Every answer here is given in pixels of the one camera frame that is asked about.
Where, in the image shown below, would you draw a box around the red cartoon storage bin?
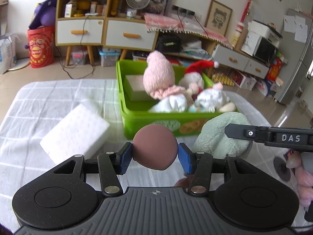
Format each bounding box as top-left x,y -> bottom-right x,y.
26,26 -> 55,69

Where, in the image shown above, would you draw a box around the framed cartoon girl picture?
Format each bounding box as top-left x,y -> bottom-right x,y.
205,0 -> 233,36

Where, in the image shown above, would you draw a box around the mint green plush towel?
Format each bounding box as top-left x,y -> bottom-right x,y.
191,112 -> 253,159

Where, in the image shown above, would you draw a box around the purple plush toy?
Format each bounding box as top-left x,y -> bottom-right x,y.
29,0 -> 57,30

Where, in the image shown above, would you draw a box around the doll in white clothes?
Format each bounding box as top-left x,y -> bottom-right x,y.
148,90 -> 193,113

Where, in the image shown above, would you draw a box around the wooden shelf cabinet with drawers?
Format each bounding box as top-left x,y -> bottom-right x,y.
55,0 -> 157,66

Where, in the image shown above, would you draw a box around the clear box blue lid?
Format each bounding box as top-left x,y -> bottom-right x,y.
98,47 -> 121,67

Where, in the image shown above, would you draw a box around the pink plush hat doll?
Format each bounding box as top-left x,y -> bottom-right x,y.
143,50 -> 186,100

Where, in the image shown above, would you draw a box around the brown makeup sponge puff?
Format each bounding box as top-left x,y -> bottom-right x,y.
133,124 -> 178,170

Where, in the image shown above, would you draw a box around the black bag on shelf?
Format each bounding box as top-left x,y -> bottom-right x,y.
156,33 -> 181,53

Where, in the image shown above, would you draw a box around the white sponge block in box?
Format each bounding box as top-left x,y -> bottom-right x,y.
123,75 -> 153,102

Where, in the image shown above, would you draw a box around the red hanging knot decoration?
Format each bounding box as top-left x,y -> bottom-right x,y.
236,0 -> 253,34

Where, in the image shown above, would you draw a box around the framed cat picture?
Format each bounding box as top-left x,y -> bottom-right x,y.
144,0 -> 172,15

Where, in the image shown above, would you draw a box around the santa claus plush doll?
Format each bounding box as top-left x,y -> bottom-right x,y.
178,60 -> 219,96

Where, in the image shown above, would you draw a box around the green plastic storage box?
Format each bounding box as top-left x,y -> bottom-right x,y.
116,59 -> 236,140

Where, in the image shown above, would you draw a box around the large white foam sponge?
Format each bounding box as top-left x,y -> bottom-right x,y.
40,104 -> 110,165

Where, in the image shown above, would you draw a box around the white paper shopping bag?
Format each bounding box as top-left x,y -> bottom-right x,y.
0,32 -> 16,75

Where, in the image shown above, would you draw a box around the low tv cabinet white drawers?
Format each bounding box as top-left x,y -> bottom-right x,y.
156,31 -> 269,79

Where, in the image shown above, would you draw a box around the pink checked cloth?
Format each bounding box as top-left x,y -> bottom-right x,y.
144,13 -> 232,49

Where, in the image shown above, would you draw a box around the yellow egg tray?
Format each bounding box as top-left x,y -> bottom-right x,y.
212,73 -> 235,87

